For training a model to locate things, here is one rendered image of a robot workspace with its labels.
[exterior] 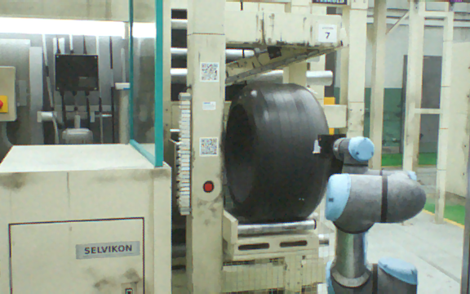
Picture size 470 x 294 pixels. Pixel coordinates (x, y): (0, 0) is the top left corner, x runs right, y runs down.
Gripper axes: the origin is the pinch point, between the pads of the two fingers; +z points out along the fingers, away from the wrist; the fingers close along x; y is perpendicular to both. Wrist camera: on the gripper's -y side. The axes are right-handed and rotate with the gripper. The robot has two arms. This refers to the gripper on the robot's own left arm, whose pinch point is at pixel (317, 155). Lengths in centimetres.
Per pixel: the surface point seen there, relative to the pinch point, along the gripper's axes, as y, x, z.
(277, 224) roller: -27.6, 7.0, 24.3
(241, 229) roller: -28.3, 21.6, 24.2
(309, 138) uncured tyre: 6.3, -1.0, 8.6
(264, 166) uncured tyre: -3.7, 16.2, 11.2
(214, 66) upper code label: 35, 31, 24
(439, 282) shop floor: -101, -180, 184
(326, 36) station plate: 53, -28, 48
